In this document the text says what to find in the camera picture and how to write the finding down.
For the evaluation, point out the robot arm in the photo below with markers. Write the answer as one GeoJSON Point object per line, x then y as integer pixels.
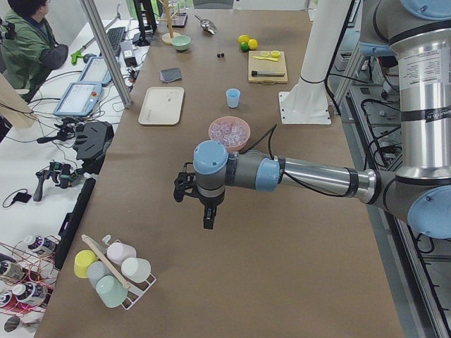
{"type": "Point", "coordinates": [418, 193]}

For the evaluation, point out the cream serving tray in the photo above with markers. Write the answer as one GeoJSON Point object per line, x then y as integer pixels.
{"type": "Point", "coordinates": [161, 106]}

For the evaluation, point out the grey folded cloth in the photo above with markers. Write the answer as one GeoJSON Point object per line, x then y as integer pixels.
{"type": "Point", "coordinates": [170, 75]}

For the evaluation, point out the light blue cup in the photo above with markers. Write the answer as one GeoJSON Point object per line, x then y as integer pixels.
{"type": "Point", "coordinates": [233, 97]}

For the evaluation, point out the mint green cup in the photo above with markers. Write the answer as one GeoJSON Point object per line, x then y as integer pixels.
{"type": "Point", "coordinates": [111, 291]}

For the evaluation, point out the teach pendant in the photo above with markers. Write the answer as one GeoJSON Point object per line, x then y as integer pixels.
{"type": "Point", "coordinates": [79, 99]}
{"type": "Point", "coordinates": [95, 70]}

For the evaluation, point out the person in green jacket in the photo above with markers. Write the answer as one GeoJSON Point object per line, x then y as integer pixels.
{"type": "Point", "coordinates": [34, 53]}

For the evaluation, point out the mint green bowl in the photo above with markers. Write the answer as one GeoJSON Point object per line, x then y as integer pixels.
{"type": "Point", "coordinates": [181, 42]}

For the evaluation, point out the black keyboard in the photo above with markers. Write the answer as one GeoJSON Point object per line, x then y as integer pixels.
{"type": "Point", "coordinates": [116, 35]}

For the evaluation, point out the metal ice scoop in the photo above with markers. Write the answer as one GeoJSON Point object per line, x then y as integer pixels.
{"type": "Point", "coordinates": [207, 25]}

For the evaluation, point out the grey cup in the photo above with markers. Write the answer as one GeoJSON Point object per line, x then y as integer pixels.
{"type": "Point", "coordinates": [96, 271]}

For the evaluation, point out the near teach pendant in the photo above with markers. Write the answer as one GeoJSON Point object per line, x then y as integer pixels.
{"type": "Point", "coordinates": [79, 99]}

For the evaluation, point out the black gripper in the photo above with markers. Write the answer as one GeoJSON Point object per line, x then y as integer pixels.
{"type": "Point", "coordinates": [208, 203]}

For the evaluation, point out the green lime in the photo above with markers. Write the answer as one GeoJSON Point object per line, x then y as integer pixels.
{"type": "Point", "coordinates": [244, 47]}

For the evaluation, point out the steel rod black tip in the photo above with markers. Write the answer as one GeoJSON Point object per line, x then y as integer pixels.
{"type": "Point", "coordinates": [261, 73]}

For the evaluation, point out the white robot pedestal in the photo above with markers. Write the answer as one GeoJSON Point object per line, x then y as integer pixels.
{"type": "Point", "coordinates": [307, 102]}

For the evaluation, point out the wooden rack handle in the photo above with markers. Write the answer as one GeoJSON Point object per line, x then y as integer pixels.
{"type": "Point", "coordinates": [100, 253]}

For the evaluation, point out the yellow plastic knife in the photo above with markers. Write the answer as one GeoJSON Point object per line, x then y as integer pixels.
{"type": "Point", "coordinates": [264, 58]}

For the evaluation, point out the wooden cup tree stand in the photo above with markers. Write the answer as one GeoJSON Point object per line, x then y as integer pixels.
{"type": "Point", "coordinates": [168, 37]}

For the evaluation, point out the white cup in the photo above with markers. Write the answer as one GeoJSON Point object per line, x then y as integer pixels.
{"type": "Point", "coordinates": [136, 269]}

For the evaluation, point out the pink bowl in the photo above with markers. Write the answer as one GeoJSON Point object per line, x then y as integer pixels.
{"type": "Point", "coordinates": [233, 119]}

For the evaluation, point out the pink cup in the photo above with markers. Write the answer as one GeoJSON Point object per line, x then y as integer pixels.
{"type": "Point", "coordinates": [117, 252]}

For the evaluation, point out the wooden cutting board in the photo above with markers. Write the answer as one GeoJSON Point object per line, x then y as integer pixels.
{"type": "Point", "coordinates": [254, 64]}

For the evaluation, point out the yellow lemon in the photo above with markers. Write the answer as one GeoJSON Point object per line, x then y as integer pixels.
{"type": "Point", "coordinates": [243, 38]}
{"type": "Point", "coordinates": [252, 44]}

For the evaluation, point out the white wire cup rack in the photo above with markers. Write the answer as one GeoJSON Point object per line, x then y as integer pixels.
{"type": "Point", "coordinates": [137, 290]}

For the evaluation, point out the aluminium frame post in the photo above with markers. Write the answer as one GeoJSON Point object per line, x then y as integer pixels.
{"type": "Point", "coordinates": [95, 22]}

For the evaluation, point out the pile of ice cubes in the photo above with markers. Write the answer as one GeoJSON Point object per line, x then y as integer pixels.
{"type": "Point", "coordinates": [228, 133]}

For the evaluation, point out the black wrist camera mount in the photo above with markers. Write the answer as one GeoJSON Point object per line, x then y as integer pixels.
{"type": "Point", "coordinates": [185, 184]}

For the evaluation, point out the black bar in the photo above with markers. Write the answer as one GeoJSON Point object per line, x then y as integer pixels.
{"type": "Point", "coordinates": [71, 223]}

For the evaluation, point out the far teach pendant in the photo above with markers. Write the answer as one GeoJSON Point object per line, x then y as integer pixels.
{"type": "Point", "coordinates": [95, 70]}

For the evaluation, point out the yellow cup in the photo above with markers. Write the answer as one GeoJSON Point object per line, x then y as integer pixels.
{"type": "Point", "coordinates": [83, 260]}

